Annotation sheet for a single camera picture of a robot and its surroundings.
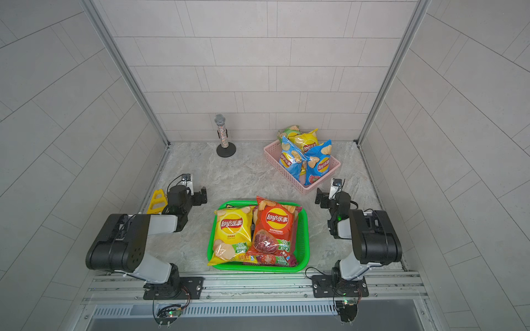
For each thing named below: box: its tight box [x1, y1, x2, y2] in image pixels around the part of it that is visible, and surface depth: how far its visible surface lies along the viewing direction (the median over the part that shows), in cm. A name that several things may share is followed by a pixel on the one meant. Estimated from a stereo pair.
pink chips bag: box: [242, 246, 298, 267], surface depth 72 cm
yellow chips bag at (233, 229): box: [207, 205, 259, 267], surface depth 72 cm
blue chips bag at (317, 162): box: [303, 139, 332, 186], surface depth 93 cm
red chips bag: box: [246, 195, 303, 255], surface depth 70 cm
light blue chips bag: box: [278, 135, 308, 183], surface depth 95 cm
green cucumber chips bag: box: [277, 124, 303, 143], surface depth 107 cm
